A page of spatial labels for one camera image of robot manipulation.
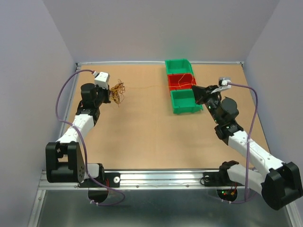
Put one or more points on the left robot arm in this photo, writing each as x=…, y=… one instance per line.
x=65, y=162

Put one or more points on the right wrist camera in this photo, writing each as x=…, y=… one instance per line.
x=224, y=84

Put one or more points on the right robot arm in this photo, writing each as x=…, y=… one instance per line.
x=279, y=183

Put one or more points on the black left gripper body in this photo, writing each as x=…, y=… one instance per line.
x=102, y=95

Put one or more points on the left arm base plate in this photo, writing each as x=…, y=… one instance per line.
x=110, y=180

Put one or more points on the aluminium mounting rail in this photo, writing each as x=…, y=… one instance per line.
x=142, y=180

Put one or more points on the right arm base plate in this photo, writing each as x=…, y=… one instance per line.
x=216, y=179

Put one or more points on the far green plastic bin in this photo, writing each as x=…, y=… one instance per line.
x=178, y=66

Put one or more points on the green plastic bin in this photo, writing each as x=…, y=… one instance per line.
x=183, y=101
x=178, y=66

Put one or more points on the red plastic bin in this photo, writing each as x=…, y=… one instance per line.
x=181, y=81

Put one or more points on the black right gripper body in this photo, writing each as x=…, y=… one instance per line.
x=213, y=101

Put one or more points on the near green plastic bin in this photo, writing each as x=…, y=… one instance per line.
x=183, y=101

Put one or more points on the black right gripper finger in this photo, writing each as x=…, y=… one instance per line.
x=200, y=100
x=198, y=91

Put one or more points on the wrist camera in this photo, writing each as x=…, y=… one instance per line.
x=101, y=79
x=224, y=84

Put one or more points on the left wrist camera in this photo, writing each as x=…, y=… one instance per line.
x=101, y=79

